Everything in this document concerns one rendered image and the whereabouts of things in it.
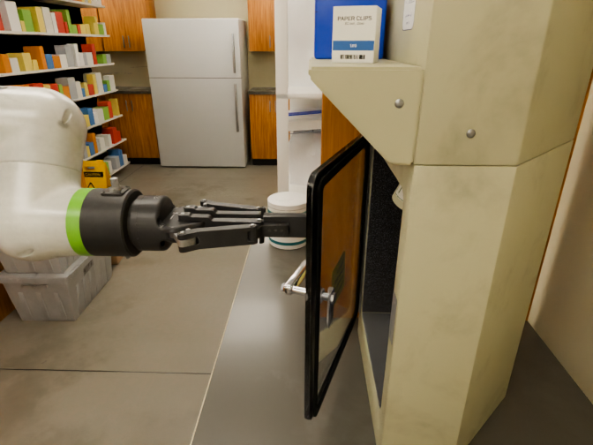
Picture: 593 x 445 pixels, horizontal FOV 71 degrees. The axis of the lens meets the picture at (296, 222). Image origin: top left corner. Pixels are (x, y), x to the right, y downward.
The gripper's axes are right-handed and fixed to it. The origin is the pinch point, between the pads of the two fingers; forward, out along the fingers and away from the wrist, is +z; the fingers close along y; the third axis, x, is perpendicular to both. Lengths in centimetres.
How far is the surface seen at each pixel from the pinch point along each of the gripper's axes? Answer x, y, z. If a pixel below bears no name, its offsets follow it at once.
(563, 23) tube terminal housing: -24.3, -4.0, 27.7
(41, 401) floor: 131, 89, -120
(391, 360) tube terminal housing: 16.6, -6.8, 13.9
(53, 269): 95, 149, -141
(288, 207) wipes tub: 23, 64, -4
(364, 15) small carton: -25.3, 1.4, 8.4
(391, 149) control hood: -12.0, -6.9, 11.2
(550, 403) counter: 37, 6, 46
